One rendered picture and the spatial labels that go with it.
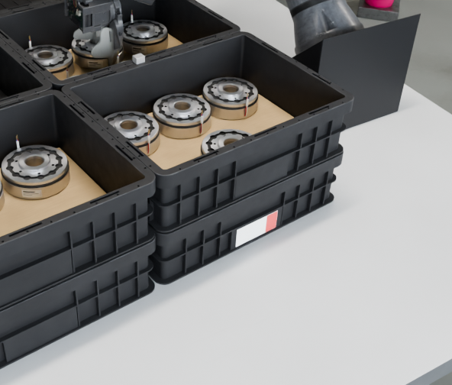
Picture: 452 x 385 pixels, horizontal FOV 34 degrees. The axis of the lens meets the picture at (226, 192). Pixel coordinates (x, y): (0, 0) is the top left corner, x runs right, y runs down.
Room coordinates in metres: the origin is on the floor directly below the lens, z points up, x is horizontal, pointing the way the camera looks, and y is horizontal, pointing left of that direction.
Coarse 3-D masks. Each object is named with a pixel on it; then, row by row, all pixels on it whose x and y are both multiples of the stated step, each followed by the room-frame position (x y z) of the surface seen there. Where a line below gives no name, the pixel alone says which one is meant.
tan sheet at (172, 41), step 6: (168, 36) 1.45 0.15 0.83; (168, 42) 1.42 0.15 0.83; (174, 42) 1.43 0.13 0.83; (180, 42) 1.43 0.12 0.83; (126, 54) 1.36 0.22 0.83; (132, 54) 1.36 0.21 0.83; (126, 60) 1.33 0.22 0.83; (78, 66) 1.29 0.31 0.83; (78, 72) 1.27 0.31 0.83; (84, 72) 1.27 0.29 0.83
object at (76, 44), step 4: (76, 40) 1.34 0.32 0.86; (80, 40) 1.34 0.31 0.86; (84, 40) 1.34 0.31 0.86; (72, 44) 1.32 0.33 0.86; (76, 44) 1.33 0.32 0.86; (80, 44) 1.32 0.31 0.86; (84, 44) 1.32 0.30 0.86; (76, 48) 1.31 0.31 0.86; (80, 48) 1.31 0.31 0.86; (84, 48) 1.31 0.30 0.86; (88, 48) 1.31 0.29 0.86; (76, 52) 1.30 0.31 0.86; (80, 52) 1.29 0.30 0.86; (84, 52) 1.29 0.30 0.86; (88, 52) 1.29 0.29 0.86; (88, 56) 1.29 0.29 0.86
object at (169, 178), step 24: (192, 48) 1.21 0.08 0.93; (264, 48) 1.24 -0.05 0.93; (120, 72) 1.10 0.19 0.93; (312, 72) 1.15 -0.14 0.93; (72, 96) 1.01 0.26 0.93; (96, 120) 0.95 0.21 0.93; (288, 120) 0.99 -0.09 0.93; (312, 120) 1.01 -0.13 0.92; (240, 144) 0.91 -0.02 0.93; (264, 144) 0.94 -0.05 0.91; (192, 168) 0.85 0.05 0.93; (216, 168) 0.88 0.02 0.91
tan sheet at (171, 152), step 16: (256, 112) 1.17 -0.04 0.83; (272, 112) 1.17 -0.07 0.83; (224, 128) 1.11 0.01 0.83; (240, 128) 1.11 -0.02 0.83; (256, 128) 1.11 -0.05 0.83; (160, 144) 1.04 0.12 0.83; (176, 144) 1.05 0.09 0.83; (192, 144) 1.05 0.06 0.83; (160, 160) 0.99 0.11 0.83; (176, 160) 1.00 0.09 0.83
